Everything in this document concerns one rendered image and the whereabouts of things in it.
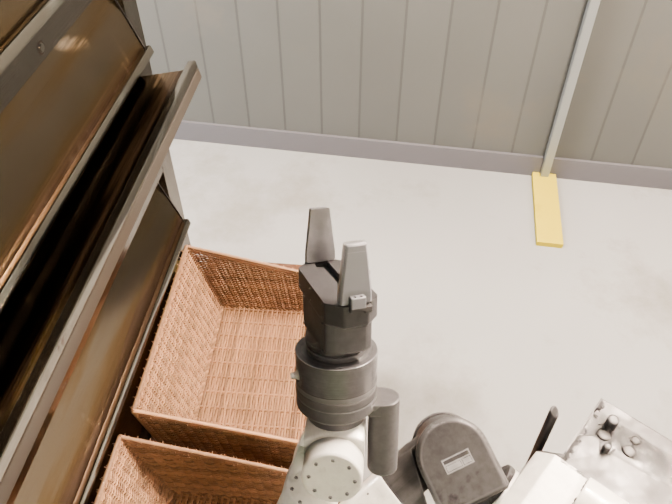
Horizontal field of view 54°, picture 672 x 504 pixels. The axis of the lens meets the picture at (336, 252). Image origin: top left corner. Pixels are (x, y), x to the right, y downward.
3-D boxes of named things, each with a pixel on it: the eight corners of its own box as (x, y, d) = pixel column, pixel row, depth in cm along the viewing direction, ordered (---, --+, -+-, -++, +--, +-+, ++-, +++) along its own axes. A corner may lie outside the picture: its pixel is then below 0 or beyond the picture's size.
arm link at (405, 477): (378, 462, 97) (446, 401, 98) (419, 512, 95) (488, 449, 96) (376, 473, 86) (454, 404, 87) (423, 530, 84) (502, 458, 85)
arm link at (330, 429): (301, 356, 76) (303, 437, 80) (287, 412, 66) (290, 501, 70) (400, 360, 75) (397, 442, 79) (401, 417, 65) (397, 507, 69)
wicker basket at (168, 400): (149, 469, 170) (125, 413, 150) (196, 303, 209) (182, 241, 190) (337, 481, 168) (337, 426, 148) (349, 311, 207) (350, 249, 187)
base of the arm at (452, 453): (390, 452, 99) (442, 398, 100) (453, 517, 97) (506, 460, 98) (390, 465, 84) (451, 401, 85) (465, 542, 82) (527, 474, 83)
